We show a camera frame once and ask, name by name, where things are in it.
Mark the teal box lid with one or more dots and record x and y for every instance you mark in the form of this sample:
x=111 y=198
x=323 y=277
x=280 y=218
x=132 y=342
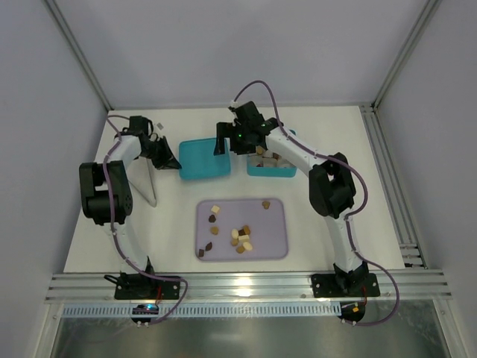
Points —
x=198 y=161

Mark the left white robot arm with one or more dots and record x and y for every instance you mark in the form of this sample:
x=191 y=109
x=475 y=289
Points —
x=105 y=192

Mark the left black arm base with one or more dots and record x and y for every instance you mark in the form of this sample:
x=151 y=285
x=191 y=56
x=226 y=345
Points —
x=139 y=287

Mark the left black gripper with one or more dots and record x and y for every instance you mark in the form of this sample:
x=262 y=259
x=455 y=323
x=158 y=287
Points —
x=157 y=148

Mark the aluminium mounting rail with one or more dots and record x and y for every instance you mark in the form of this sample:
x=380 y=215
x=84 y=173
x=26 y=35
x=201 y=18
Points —
x=413 y=284

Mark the white almond chocolate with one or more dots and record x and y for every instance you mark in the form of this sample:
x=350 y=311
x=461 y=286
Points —
x=247 y=246

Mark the left aluminium frame post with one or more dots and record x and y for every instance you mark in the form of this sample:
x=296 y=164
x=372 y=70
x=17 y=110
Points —
x=64 y=28

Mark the right aluminium frame post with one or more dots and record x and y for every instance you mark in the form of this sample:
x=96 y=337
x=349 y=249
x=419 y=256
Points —
x=404 y=223

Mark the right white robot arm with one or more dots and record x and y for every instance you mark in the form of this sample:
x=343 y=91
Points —
x=330 y=182

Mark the aluminium frame post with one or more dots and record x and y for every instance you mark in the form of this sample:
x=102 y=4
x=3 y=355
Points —
x=64 y=28
x=404 y=223

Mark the white bar chocolate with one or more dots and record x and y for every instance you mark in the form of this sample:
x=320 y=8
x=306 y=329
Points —
x=243 y=237

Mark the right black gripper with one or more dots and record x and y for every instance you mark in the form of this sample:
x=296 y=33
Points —
x=226 y=134

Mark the slotted cable duct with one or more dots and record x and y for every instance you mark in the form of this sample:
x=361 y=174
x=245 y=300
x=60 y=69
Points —
x=245 y=309

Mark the lilac plastic tray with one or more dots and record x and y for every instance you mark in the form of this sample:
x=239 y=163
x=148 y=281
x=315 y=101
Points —
x=266 y=228

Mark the teal chocolate box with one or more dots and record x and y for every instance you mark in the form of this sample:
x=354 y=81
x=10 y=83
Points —
x=270 y=165

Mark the metal serving tongs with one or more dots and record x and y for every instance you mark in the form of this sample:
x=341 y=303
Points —
x=140 y=176

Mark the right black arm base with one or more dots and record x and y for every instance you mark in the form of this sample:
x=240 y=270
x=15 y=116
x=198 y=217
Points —
x=331 y=286

